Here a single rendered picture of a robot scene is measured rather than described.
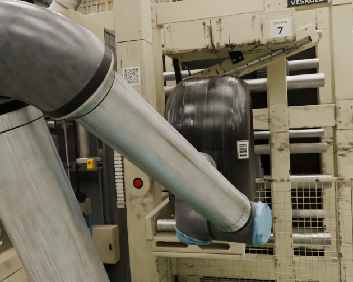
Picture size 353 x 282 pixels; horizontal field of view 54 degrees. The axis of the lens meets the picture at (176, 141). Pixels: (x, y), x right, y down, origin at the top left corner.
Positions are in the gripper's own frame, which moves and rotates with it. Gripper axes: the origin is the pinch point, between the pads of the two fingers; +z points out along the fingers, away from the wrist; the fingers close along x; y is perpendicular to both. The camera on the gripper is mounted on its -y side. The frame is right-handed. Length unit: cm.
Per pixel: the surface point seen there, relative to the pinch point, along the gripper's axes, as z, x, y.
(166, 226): 17.5, 21.2, -21.1
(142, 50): 16, 29, 50
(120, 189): 25, 44, -7
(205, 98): 5.2, 1.9, 26.7
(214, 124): 0.8, -1.4, 16.6
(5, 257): -18, 66, -26
